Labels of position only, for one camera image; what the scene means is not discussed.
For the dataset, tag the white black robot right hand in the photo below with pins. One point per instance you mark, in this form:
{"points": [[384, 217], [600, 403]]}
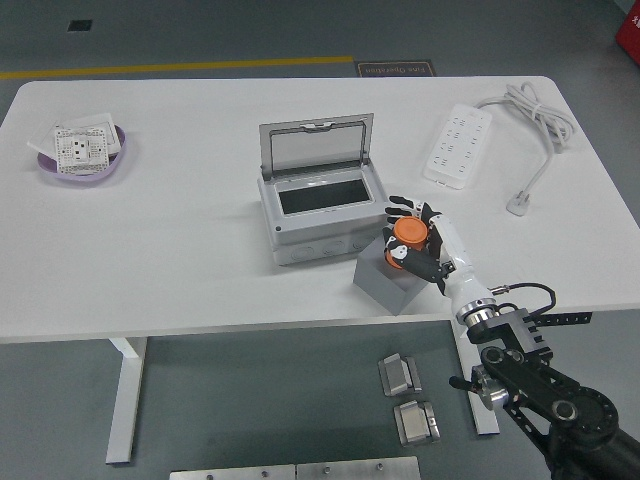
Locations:
{"points": [[460, 260]]}

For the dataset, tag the orange cylinder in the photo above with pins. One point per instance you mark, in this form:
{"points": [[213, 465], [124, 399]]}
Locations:
{"points": [[410, 232]]}

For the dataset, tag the grey electrical box with lid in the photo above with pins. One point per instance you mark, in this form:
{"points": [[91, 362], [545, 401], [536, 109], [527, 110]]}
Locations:
{"points": [[320, 235]]}

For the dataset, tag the grey cube with round hole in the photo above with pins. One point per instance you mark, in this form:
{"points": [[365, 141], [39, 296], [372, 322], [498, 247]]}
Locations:
{"points": [[380, 290]]}

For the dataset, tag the silver metal block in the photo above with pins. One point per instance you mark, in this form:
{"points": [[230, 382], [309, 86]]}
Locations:
{"points": [[397, 375], [415, 425]]}

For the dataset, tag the white table leg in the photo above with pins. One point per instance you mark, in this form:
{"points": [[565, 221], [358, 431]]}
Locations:
{"points": [[122, 400], [486, 425]]}

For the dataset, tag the dark floor sign with lettering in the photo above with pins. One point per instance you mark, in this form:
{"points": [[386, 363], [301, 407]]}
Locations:
{"points": [[395, 70]]}

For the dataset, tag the grey metal plate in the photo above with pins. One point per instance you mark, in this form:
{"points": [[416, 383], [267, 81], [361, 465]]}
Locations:
{"points": [[230, 474], [360, 470]]}

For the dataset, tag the red object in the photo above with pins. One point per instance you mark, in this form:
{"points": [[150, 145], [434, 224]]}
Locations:
{"points": [[631, 35]]}

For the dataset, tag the yellow floor tape line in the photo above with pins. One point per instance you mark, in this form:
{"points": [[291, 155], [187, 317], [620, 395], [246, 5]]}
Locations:
{"points": [[200, 66]]}

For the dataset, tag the purple bowl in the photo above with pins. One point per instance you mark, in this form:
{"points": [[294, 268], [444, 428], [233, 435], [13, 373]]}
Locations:
{"points": [[75, 178]]}

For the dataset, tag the white socket panel with holes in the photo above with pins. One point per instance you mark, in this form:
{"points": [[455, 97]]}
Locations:
{"points": [[75, 150]]}

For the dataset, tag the dark square floor hatch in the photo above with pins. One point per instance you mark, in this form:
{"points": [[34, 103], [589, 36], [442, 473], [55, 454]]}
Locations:
{"points": [[80, 25]]}

